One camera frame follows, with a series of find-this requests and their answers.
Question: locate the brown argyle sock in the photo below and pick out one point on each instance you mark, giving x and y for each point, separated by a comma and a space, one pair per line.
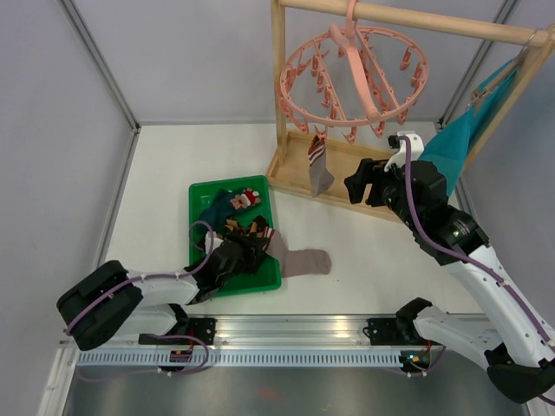
258, 227

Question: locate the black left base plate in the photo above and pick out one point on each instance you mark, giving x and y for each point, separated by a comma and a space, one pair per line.
199, 331

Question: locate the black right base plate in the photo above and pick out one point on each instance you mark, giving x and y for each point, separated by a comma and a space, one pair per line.
383, 331

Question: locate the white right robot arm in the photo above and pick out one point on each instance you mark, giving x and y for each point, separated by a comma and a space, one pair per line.
517, 351

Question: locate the white slotted cable duct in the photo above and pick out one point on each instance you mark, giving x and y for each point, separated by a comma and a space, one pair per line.
242, 358

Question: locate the pink hanger clip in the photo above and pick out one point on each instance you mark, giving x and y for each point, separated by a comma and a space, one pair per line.
321, 134

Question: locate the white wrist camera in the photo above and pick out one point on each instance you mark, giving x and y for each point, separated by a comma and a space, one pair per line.
212, 241
405, 143

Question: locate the dark teal christmas sock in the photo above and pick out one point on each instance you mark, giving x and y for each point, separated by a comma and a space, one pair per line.
228, 204

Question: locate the grey sock red striped cuff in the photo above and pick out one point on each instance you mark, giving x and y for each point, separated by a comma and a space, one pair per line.
321, 179

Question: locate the aluminium mounting rail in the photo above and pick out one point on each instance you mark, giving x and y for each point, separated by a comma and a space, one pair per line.
277, 329

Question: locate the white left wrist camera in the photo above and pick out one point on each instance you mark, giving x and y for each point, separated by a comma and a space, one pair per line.
212, 241

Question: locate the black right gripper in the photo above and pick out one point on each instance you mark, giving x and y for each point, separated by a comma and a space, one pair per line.
369, 172

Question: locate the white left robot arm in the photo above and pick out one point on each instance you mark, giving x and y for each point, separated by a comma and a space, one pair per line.
115, 302

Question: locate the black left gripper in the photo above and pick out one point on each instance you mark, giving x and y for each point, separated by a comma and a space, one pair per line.
251, 245

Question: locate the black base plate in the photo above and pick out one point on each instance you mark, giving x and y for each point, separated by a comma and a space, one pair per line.
199, 331
383, 331

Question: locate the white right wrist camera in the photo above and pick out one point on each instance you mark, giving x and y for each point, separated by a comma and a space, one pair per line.
405, 143

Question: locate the green plastic tray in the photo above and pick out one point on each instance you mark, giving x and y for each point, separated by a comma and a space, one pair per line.
202, 194

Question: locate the pink round clip hanger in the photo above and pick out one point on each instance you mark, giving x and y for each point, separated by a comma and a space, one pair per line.
376, 95

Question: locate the teal cloth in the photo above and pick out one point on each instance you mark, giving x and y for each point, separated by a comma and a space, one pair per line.
449, 148

